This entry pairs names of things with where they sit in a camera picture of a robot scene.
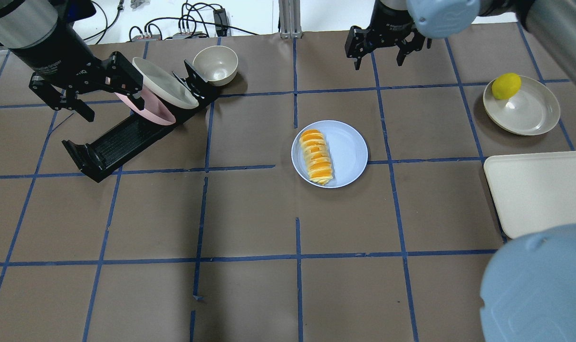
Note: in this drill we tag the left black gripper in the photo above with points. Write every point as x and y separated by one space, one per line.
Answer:
49 58

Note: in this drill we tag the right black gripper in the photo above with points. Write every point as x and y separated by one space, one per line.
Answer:
390 20

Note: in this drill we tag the blue plate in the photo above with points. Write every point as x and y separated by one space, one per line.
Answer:
348 150

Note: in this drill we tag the cream plate in rack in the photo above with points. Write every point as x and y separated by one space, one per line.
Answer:
164 85

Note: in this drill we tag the pink plate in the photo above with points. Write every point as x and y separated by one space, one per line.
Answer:
154 110

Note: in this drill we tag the cream plate with lemon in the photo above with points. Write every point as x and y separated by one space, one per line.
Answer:
534 110

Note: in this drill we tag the black dish rack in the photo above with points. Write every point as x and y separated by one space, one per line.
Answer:
99 159

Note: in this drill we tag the cream bowl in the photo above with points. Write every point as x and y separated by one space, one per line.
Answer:
217 64

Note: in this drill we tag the yellow lemon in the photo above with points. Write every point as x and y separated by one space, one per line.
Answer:
506 86

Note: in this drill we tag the black power adapter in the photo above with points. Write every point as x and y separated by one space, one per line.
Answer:
221 22

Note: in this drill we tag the white tray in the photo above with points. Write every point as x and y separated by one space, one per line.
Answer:
532 192

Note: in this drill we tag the aluminium frame post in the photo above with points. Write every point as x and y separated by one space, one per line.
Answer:
289 23

